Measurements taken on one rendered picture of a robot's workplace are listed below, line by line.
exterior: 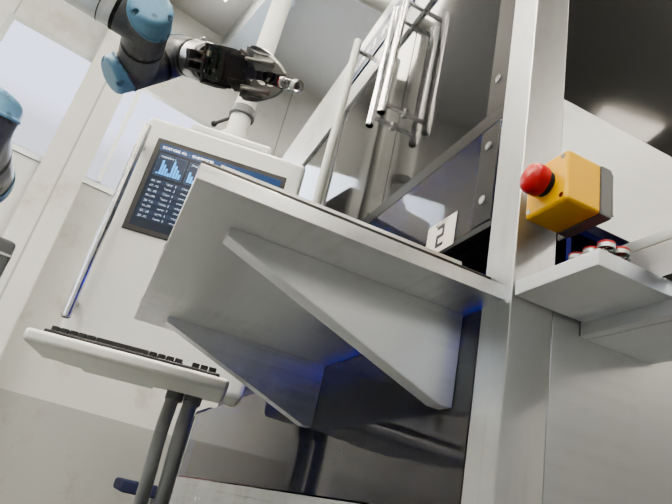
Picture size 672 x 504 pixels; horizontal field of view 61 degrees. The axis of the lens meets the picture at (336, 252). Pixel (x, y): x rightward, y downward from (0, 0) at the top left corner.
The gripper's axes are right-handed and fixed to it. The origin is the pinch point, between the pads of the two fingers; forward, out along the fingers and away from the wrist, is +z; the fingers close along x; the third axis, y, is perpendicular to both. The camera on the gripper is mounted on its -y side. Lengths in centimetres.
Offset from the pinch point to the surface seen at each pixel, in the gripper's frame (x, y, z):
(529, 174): -3.2, -2.5, 46.5
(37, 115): -75, -94, -397
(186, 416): -91, -15, -32
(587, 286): -13, -1, 58
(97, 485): -303, -97, -238
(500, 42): 14.5, -29.1, 21.0
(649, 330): -17, -8, 64
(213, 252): -23.2, 20.4, 17.2
